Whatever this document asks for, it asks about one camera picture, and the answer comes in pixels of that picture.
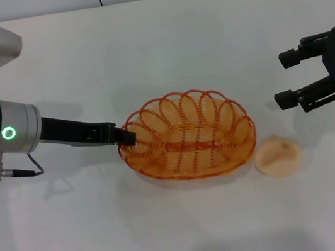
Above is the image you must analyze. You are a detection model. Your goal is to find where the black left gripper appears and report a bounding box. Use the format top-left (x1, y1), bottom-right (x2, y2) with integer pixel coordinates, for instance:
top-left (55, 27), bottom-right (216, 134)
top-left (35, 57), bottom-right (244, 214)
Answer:
top-left (36, 102), bottom-right (138, 161)

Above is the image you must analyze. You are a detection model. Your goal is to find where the orange woven wire basket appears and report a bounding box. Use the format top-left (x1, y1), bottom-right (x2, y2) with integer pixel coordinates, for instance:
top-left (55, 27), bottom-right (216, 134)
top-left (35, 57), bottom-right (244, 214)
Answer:
top-left (110, 80), bottom-right (262, 194)

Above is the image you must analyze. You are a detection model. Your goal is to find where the beige round bread bun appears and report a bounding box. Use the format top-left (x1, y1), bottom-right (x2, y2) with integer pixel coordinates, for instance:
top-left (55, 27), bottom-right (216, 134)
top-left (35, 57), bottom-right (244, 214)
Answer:
top-left (251, 131), bottom-right (306, 182)

